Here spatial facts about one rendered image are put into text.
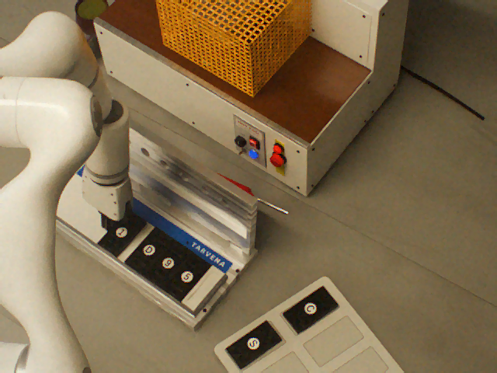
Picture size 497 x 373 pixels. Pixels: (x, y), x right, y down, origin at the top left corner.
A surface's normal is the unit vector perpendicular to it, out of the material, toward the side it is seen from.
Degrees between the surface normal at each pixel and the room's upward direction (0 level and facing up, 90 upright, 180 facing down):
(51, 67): 81
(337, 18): 90
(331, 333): 0
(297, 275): 0
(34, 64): 73
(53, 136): 35
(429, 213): 0
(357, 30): 90
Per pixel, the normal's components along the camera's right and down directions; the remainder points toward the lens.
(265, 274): -0.04, -0.50
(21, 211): 0.17, 0.19
